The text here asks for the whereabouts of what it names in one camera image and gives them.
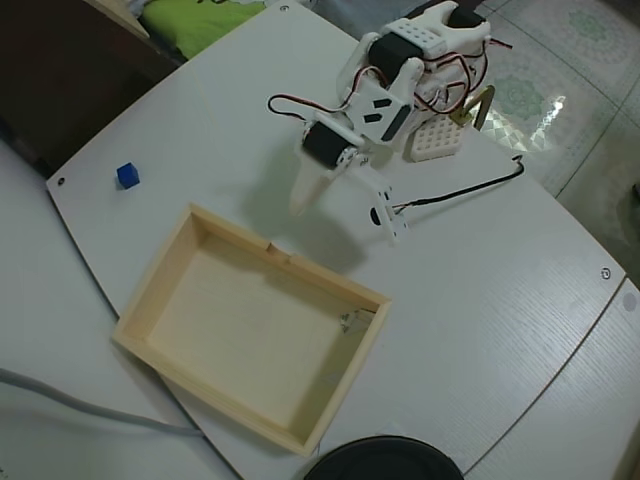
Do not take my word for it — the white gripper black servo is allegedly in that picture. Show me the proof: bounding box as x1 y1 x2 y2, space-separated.
291 112 370 218

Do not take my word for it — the small blue cube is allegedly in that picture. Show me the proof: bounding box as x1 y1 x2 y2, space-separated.
116 161 141 190

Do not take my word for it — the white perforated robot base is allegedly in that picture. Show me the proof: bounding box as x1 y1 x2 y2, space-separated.
403 117 464 164

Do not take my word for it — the light wooden box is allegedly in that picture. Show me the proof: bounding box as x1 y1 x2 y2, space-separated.
110 201 392 457

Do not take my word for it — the brass coloured clamp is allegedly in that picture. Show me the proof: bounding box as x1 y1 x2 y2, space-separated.
448 84 496 132

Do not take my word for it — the green patterned cloth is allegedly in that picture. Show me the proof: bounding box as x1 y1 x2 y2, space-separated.
137 0 281 60

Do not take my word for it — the dark brown wooden furniture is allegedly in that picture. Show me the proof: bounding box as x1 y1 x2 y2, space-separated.
0 0 189 179

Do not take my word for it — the black round object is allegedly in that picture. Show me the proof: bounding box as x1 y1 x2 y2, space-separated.
302 435 466 480

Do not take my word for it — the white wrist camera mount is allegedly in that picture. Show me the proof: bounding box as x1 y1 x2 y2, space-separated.
349 157 412 247

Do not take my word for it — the red black gripper servo wire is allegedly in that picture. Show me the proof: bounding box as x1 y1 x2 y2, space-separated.
266 93 354 124

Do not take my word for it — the black camera cable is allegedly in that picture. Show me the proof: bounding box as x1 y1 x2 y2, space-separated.
394 155 526 216

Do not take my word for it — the red black servo wire bundle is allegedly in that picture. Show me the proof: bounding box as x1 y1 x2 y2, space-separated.
419 34 515 117

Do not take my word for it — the grey cable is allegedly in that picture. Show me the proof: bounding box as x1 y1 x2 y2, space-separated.
0 367 206 439

